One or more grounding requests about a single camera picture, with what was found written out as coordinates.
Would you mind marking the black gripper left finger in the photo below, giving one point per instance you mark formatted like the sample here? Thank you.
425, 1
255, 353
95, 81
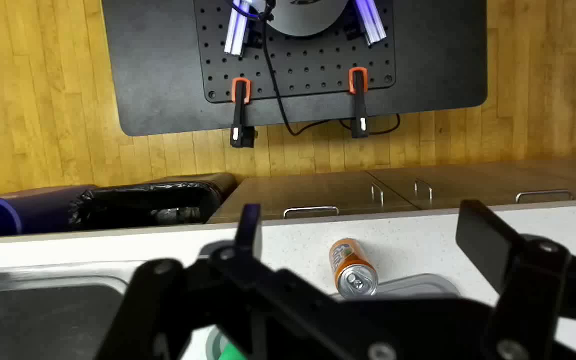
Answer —
168, 313

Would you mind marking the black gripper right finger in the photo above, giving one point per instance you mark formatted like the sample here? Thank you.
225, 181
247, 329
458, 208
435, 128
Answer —
528, 280

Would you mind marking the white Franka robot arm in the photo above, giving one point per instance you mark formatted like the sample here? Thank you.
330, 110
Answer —
301, 17

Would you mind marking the trash bin with black bag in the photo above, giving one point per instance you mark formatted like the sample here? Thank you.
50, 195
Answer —
148, 203

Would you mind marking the stainless steel sink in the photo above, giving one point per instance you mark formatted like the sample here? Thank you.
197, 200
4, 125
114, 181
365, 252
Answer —
35, 320

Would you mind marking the orange soda can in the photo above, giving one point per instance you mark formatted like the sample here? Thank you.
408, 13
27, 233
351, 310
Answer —
351, 263

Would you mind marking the blue recycling bin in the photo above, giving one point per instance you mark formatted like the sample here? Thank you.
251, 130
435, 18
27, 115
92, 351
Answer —
8, 212

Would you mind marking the wooden base cabinet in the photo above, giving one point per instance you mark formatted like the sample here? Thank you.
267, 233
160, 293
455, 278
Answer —
329, 191

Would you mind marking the orange black bar clamp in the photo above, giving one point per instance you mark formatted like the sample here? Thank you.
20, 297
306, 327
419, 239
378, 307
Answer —
358, 100
239, 112

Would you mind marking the black floor mat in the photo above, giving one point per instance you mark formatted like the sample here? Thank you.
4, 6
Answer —
154, 66

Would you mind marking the silver aluminium profile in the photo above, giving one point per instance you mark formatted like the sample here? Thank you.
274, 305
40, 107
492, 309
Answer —
370, 23
239, 31

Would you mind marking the black pegboard base plate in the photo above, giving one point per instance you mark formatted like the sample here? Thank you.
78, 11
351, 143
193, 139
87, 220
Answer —
301, 66

